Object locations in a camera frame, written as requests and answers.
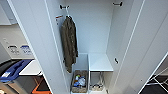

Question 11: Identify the white wardrobe door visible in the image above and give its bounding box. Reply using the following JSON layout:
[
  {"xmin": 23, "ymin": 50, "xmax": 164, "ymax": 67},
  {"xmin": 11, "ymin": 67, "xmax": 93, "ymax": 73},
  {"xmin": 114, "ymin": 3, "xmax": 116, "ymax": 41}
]
[
  {"xmin": 5, "ymin": 0, "xmax": 70, "ymax": 94},
  {"xmin": 110, "ymin": 0, "xmax": 168, "ymax": 94}
]

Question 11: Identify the black hanging garment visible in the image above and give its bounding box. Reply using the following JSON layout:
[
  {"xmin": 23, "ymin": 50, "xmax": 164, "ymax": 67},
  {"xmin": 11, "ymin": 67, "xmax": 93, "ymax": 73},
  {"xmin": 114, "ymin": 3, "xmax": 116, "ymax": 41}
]
[{"xmin": 59, "ymin": 15, "xmax": 80, "ymax": 74}]

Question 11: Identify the white wardrobe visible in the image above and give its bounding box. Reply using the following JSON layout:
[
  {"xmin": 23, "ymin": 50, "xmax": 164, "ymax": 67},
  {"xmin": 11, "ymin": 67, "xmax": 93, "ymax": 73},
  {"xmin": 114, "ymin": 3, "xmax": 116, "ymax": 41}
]
[{"xmin": 44, "ymin": 0, "xmax": 145, "ymax": 94}]

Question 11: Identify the white inner shelf unit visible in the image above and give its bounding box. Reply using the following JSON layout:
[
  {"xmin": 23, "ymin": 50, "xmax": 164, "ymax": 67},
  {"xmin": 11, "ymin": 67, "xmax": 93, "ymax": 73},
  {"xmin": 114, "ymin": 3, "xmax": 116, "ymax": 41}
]
[{"xmin": 87, "ymin": 52, "xmax": 115, "ymax": 94}]

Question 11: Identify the small dark door hinge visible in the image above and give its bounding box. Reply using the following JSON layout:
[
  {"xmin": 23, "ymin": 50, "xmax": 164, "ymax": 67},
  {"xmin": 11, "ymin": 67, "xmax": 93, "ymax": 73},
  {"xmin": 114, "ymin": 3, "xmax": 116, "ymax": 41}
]
[{"xmin": 113, "ymin": 57, "xmax": 120, "ymax": 65}]

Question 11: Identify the orange white label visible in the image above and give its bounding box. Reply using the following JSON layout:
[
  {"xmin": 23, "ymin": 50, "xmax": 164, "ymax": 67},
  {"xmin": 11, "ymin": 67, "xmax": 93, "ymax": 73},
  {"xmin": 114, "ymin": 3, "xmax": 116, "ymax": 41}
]
[{"xmin": 54, "ymin": 14, "xmax": 65, "ymax": 25}]

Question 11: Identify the white hanger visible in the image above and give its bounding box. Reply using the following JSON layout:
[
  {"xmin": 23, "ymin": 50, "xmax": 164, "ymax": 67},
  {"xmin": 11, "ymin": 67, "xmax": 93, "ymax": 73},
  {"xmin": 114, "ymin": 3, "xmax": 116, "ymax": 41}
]
[{"xmin": 64, "ymin": 6, "xmax": 72, "ymax": 20}]

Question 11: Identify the brown wicker basket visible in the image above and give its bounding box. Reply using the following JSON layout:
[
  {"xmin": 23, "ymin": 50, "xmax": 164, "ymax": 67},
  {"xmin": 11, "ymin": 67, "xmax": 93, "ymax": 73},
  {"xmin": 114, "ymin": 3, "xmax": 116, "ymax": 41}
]
[{"xmin": 70, "ymin": 68, "xmax": 89, "ymax": 94}]

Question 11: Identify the pale basket with dark spots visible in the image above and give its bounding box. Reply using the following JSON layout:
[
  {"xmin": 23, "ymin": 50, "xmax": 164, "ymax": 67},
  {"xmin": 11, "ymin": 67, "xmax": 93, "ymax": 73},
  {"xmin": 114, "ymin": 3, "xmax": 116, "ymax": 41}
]
[{"xmin": 89, "ymin": 71, "xmax": 105, "ymax": 92}]

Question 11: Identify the black clothes hook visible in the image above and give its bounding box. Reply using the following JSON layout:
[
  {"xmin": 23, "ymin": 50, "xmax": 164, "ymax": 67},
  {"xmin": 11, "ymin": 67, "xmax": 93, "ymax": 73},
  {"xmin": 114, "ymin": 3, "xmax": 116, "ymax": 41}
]
[
  {"xmin": 59, "ymin": 3, "xmax": 70, "ymax": 10},
  {"xmin": 111, "ymin": 1, "xmax": 124, "ymax": 7}
]

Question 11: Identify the white drying rack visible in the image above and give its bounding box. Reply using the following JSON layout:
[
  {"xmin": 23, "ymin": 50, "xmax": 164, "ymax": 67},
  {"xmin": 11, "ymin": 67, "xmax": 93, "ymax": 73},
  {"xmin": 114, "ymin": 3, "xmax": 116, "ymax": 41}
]
[{"xmin": 145, "ymin": 74, "xmax": 168, "ymax": 94}]

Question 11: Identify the blue white wall sign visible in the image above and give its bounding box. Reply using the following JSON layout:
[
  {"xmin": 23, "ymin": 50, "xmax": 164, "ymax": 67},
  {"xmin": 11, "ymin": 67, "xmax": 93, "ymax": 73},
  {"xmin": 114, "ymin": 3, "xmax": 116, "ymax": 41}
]
[{"xmin": 20, "ymin": 44, "xmax": 34, "ymax": 56}]

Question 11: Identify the grey wall box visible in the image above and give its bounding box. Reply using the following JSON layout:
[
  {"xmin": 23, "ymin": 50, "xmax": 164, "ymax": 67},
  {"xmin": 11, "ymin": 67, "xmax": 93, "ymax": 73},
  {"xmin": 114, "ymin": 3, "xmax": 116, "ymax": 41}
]
[{"xmin": 0, "ymin": 2, "xmax": 18, "ymax": 26}]

